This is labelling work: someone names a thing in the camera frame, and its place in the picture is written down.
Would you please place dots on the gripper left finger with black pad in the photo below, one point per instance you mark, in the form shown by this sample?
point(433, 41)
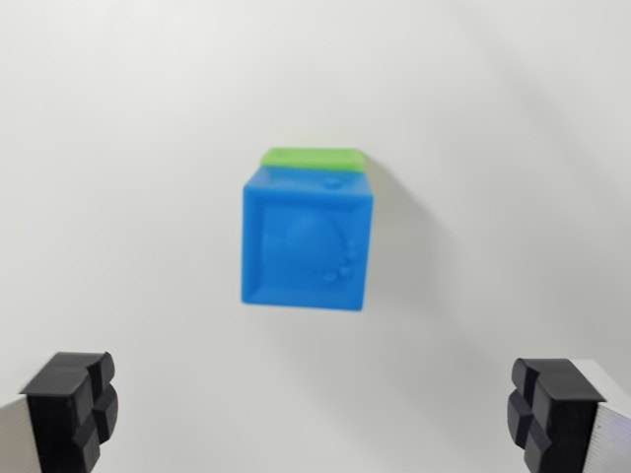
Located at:
point(59, 414)

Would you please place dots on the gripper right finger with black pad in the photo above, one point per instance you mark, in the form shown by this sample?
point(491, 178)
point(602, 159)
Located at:
point(562, 414)

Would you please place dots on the blue soft cube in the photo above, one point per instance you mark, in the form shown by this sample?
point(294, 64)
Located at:
point(305, 241)

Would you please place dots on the green soft cube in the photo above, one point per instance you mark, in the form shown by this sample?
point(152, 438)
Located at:
point(310, 156)

